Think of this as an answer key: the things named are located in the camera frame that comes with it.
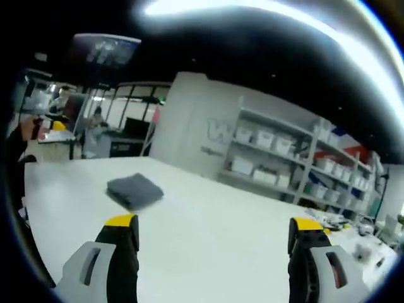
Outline black-framed glass partition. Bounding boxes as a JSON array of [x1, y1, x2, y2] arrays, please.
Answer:
[[88, 81, 173, 111]]

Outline black equipment cabinet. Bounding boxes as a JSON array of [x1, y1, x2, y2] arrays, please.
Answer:
[[109, 116, 153, 158]]

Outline grey metal shelf unit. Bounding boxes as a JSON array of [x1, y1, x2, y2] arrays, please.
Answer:
[[217, 97, 383, 219]]

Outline grey towel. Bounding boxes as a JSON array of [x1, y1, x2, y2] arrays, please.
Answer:
[[106, 172, 165, 211]]

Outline white work table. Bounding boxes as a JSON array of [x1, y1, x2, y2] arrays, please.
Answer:
[[37, 129, 78, 160]]

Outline clutter of small parts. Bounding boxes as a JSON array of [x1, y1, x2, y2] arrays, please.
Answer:
[[302, 206, 399, 253]]

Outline person's left hand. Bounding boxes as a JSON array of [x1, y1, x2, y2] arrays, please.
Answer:
[[19, 117, 44, 140]]

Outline rows of white storage bins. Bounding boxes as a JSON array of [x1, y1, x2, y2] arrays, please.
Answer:
[[232, 126, 375, 211]]

